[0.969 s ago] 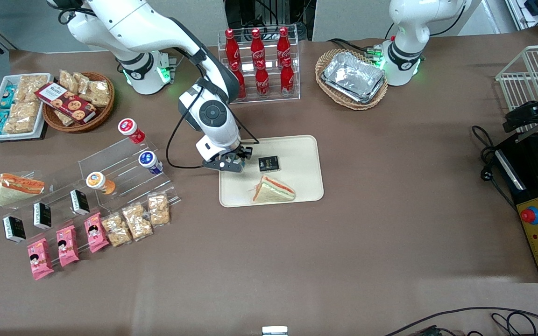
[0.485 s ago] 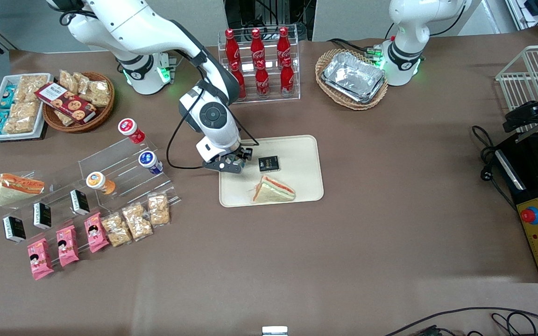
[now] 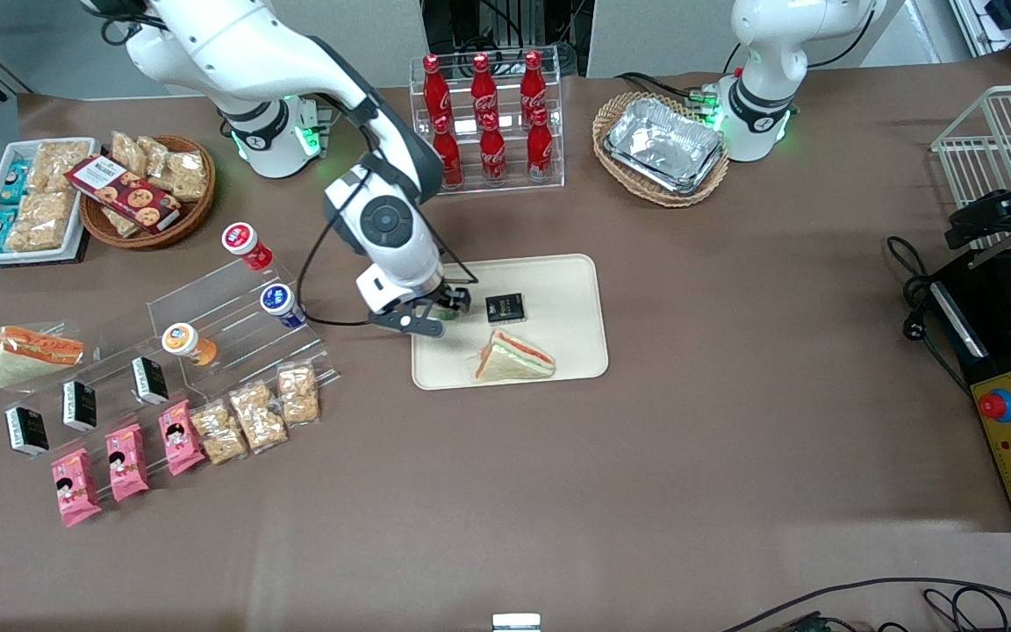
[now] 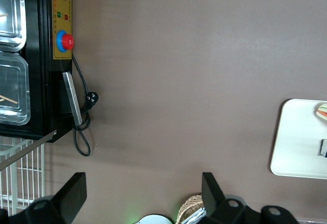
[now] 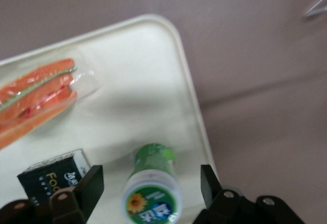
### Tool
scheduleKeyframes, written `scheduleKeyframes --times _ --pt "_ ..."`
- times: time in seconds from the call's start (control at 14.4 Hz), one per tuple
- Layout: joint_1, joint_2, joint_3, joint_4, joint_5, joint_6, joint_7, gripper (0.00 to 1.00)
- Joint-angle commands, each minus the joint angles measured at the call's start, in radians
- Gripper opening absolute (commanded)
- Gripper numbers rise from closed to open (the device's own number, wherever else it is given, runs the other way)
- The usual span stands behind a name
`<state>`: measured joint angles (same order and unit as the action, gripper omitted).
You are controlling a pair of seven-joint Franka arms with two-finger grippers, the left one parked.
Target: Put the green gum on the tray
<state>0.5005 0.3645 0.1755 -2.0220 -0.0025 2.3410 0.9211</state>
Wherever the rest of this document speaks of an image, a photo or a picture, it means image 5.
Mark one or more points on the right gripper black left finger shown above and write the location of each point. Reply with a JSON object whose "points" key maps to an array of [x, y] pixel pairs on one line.
{"points": [[89, 188]]}

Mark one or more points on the small black gold-print box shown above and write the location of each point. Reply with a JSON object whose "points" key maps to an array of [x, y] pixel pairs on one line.
{"points": [[46, 178]]}

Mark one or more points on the clear acrylic stepped display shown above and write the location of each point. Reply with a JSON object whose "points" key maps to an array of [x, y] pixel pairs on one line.
{"points": [[318, 7]]}

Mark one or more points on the cream plastic tray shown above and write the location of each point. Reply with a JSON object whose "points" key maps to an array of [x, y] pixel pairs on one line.
{"points": [[140, 81]]}

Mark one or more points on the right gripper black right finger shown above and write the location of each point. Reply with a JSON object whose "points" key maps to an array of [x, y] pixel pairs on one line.
{"points": [[212, 190]]}

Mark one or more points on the wrapped triangle sandwich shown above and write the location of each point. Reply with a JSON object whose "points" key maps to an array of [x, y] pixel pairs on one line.
{"points": [[38, 94]]}

